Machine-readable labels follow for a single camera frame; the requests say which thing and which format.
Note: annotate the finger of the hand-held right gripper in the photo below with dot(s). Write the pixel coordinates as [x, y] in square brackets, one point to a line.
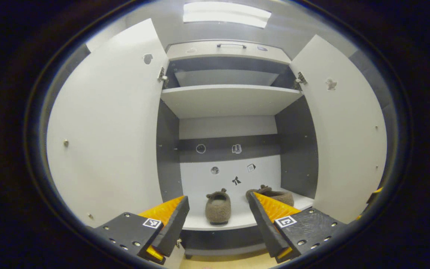
[377, 190]

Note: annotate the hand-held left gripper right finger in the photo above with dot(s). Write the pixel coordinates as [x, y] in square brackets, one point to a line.
[265, 228]

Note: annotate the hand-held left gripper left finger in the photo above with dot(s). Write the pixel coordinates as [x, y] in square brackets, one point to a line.
[174, 228]

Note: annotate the brown fuzzy shoe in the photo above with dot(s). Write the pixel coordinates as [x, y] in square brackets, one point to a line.
[280, 198]
[218, 209]

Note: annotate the white shoe cabinet door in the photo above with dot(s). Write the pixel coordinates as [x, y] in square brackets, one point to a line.
[345, 142]
[106, 130]

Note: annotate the white grey shoe cabinet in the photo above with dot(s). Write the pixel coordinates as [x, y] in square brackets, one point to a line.
[230, 101]

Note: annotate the large ceiling light panel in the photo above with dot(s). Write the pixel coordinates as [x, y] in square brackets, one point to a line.
[226, 14]

